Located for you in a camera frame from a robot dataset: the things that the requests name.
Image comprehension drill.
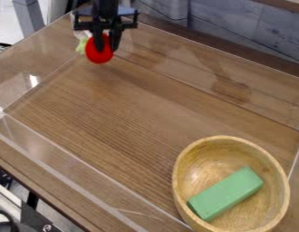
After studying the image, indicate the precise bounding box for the clear acrylic enclosure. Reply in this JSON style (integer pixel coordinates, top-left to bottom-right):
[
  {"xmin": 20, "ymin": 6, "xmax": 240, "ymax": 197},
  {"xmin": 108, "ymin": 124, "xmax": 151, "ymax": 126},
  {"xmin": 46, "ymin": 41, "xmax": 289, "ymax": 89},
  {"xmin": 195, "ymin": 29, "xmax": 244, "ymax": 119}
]
[{"xmin": 0, "ymin": 17, "xmax": 299, "ymax": 232}]

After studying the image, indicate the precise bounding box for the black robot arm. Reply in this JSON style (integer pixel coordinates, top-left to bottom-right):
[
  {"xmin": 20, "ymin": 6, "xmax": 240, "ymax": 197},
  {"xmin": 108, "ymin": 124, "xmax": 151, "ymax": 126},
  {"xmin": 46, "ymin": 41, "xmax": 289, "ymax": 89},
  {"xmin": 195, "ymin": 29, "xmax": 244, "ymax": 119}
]
[{"xmin": 73, "ymin": 0, "xmax": 139, "ymax": 52}]

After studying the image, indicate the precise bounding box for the red felt strawberry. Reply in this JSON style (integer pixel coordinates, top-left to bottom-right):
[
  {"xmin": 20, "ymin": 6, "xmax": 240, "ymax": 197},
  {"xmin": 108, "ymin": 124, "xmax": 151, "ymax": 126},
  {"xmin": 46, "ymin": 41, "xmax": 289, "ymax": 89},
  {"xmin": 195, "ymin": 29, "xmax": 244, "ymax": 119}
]
[{"xmin": 76, "ymin": 34, "xmax": 113, "ymax": 63}]

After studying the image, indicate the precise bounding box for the black cable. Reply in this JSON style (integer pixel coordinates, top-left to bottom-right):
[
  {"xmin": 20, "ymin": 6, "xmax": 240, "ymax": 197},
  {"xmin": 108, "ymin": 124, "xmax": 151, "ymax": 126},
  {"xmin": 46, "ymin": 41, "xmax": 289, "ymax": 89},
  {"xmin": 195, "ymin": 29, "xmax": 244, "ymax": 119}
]
[{"xmin": 0, "ymin": 208, "xmax": 22, "ymax": 232}]

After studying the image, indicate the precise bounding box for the wooden bowl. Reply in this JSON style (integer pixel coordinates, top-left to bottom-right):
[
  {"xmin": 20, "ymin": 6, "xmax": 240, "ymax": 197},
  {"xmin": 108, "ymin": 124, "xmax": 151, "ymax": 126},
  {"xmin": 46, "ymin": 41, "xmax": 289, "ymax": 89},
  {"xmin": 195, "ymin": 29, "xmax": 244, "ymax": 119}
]
[{"xmin": 172, "ymin": 136, "xmax": 291, "ymax": 232}]

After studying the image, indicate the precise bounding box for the black metal bracket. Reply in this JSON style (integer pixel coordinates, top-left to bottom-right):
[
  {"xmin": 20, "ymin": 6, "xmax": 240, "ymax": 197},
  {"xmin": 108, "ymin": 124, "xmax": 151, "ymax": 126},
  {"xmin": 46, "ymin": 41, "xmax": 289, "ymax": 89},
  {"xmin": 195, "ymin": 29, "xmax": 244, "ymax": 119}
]
[{"xmin": 17, "ymin": 203, "xmax": 62, "ymax": 232}]

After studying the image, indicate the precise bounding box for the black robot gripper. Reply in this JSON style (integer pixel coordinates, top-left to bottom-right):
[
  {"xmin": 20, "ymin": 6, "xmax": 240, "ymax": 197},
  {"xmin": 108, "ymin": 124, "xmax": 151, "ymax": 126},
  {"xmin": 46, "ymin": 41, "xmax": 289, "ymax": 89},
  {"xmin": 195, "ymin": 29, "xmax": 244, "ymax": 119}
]
[{"xmin": 72, "ymin": 6, "xmax": 139, "ymax": 52}]

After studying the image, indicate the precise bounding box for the green rectangular block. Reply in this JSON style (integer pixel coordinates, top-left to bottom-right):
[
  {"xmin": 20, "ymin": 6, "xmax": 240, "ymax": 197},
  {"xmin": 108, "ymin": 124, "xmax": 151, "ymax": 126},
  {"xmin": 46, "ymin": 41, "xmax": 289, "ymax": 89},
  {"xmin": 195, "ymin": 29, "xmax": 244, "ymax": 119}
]
[{"xmin": 187, "ymin": 167, "xmax": 264, "ymax": 221}]

